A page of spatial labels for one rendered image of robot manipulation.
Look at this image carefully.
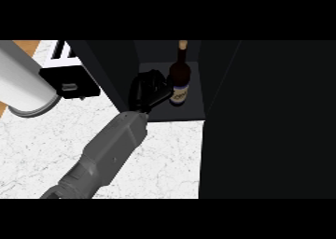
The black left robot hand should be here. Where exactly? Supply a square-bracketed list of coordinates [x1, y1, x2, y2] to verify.
[127, 69, 176, 115]

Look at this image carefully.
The dark wine bottle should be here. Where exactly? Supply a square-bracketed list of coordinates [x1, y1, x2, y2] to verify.
[168, 39, 193, 107]

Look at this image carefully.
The dark grey cabinet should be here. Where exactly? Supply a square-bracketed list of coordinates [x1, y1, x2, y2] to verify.
[67, 39, 244, 122]

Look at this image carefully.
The dark grey cabinet door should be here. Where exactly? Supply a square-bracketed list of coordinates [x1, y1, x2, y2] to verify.
[198, 39, 336, 200]

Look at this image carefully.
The black and white toaster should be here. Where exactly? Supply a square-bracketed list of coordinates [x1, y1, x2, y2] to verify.
[39, 39, 102, 101]

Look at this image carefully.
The white cylindrical container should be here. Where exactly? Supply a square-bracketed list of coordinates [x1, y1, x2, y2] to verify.
[0, 39, 64, 119]

